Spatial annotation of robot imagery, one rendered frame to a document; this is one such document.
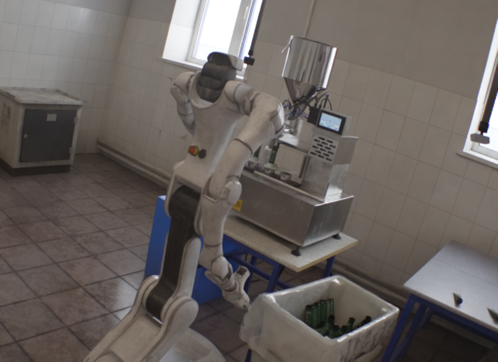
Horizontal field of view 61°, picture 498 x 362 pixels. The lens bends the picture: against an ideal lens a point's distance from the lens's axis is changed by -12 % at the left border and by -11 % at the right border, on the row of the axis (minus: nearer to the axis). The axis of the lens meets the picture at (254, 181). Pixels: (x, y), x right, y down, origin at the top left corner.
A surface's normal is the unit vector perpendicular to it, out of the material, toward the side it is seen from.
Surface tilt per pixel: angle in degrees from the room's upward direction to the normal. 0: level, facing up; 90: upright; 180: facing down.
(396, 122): 90
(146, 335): 37
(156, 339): 42
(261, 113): 59
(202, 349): 68
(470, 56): 90
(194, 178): 77
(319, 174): 90
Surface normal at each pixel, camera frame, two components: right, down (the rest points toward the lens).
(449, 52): -0.58, 0.07
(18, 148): 0.78, 0.34
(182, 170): -0.52, -0.14
